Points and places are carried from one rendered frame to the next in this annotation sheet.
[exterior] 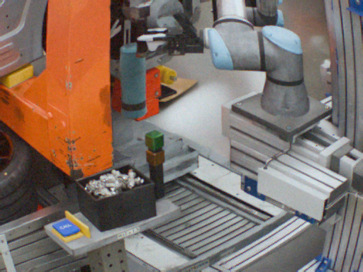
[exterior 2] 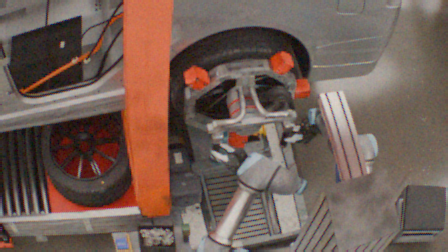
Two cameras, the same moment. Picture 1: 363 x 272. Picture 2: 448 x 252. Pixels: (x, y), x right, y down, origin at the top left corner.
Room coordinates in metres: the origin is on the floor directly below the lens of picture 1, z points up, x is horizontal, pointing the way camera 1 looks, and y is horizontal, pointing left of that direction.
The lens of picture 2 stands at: (1.19, -0.49, 3.84)
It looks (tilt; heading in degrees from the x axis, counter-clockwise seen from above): 60 degrees down; 21
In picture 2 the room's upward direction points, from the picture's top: 7 degrees clockwise
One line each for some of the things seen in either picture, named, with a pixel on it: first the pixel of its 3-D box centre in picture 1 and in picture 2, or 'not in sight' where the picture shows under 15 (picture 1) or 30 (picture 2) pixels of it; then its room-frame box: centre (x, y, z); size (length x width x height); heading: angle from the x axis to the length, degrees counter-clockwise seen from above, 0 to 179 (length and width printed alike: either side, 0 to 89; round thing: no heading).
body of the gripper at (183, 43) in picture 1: (185, 40); (241, 164); (2.71, -0.02, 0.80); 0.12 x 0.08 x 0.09; 87
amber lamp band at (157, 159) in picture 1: (155, 156); not in sight; (2.33, 0.07, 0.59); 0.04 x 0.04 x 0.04; 40
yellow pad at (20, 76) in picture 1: (14, 73); not in sight; (2.81, 0.64, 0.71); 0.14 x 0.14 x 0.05; 40
